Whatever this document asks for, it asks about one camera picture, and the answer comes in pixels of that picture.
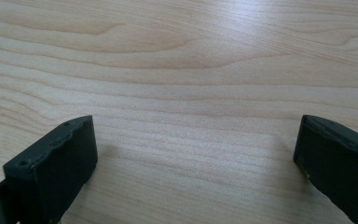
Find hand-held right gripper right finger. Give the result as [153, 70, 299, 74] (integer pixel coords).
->
[293, 114, 358, 224]

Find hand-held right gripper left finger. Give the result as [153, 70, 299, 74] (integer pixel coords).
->
[2, 115, 99, 224]

